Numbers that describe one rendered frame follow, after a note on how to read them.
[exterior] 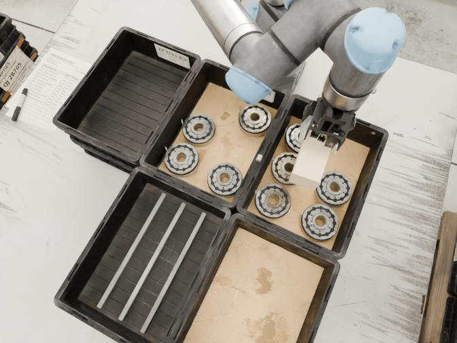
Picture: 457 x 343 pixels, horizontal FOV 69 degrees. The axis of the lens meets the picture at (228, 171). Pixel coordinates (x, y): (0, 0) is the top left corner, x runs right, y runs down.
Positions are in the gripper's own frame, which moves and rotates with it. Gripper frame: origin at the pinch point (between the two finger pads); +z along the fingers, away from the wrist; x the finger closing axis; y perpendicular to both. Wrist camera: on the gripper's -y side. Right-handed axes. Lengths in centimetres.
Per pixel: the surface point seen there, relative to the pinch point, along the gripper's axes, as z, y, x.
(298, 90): 39, -37, -9
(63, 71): 39, -12, -98
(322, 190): 22.8, 4.3, 7.6
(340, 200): 23.2, 5.3, 13.1
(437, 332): 94, 23, 83
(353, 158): 26.1, -10.1, 13.9
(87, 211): 39, 34, -61
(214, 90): 26.2, -17.3, -35.2
